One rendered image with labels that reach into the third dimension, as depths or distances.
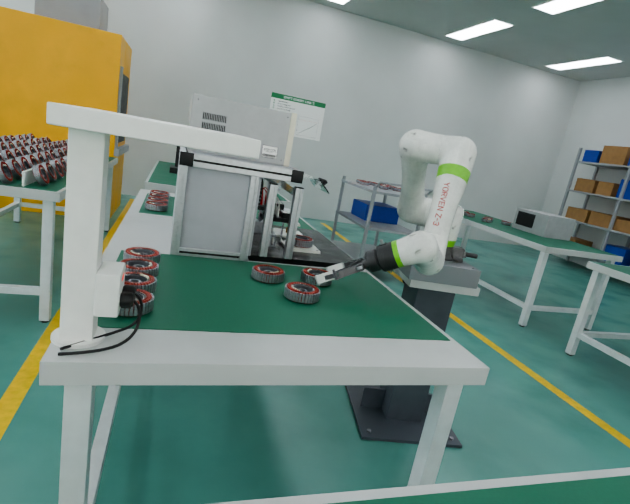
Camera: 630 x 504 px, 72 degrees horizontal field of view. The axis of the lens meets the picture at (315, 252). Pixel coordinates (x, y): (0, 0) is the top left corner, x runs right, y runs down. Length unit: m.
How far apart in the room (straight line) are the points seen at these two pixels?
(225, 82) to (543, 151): 6.18
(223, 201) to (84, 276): 0.78
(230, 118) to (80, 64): 3.76
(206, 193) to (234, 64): 5.68
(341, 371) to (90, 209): 0.62
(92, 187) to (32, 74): 4.58
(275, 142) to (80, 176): 0.98
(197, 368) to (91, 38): 4.70
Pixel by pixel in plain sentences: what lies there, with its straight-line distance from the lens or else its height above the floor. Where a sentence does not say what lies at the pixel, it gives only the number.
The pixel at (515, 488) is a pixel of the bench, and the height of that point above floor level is 0.75.
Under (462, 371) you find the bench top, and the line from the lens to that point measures 1.19.
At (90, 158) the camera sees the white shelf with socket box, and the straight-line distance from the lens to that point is 0.90.
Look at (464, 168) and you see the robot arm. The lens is 1.67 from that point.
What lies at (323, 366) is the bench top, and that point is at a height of 0.75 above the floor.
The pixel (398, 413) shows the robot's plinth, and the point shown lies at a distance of 2.28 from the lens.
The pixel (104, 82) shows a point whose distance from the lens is 5.33.
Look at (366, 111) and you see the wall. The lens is 7.73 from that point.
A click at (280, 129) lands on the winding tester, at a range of 1.75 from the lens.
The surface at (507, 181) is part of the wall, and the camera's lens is 9.39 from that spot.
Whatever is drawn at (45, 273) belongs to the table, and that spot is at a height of 0.29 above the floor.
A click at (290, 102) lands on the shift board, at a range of 7.32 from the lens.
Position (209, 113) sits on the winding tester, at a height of 1.26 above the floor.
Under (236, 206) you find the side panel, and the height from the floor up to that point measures 0.95.
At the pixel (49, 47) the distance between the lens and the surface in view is 5.44.
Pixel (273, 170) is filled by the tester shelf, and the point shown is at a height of 1.10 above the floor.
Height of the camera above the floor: 1.21
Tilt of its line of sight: 13 degrees down
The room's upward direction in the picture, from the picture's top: 11 degrees clockwise
